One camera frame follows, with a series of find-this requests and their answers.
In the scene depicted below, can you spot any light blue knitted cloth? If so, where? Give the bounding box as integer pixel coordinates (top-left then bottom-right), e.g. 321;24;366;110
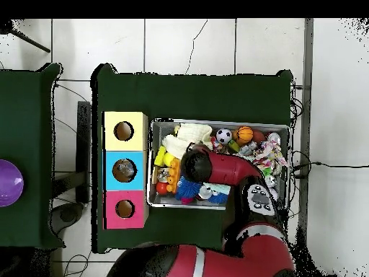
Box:
203;183;231;195

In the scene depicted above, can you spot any cream knitted cloth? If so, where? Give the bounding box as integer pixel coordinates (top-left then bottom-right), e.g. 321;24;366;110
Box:
161;123;213;160

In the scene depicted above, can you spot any small orange basketball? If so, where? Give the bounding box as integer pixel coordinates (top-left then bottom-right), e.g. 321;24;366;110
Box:
232;126;254;146

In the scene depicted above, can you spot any black cable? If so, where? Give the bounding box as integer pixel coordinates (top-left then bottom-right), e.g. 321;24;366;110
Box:
290;160;369;178

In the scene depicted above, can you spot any wooden box with three holes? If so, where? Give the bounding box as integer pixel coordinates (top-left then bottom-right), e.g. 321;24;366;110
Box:
102;111;150;230

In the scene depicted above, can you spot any colourful patterned cloth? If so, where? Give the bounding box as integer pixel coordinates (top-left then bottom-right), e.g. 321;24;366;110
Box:
253;141;288;175

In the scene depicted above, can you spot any small soccer ball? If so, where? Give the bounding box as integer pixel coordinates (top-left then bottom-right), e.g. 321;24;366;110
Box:
215;128;234;145

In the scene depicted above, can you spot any blue spiky ball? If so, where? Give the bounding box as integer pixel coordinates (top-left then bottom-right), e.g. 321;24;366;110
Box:
174;176;203;201

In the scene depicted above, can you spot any purple bowl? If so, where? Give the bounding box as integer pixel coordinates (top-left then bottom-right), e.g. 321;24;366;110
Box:
0;159;25;208

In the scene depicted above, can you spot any orange and purple toy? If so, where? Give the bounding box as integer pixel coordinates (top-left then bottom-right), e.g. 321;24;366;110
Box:
166;157;182;194

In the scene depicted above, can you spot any grey round foot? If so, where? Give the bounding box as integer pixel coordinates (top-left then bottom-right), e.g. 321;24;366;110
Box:
50;201;85;235

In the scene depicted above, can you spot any black tripod leg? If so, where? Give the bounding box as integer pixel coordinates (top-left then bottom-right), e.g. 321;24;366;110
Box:
0;19;51;53

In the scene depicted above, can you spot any shallow mesh bin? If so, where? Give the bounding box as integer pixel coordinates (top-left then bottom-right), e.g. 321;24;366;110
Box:
146;118;291;214

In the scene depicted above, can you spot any yellow block toy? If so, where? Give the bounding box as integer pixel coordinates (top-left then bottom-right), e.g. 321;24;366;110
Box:
154;145;167;167

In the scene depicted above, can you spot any dark green side tablecloth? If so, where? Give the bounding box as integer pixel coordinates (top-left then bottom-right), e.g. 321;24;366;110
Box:
0;62;66;250

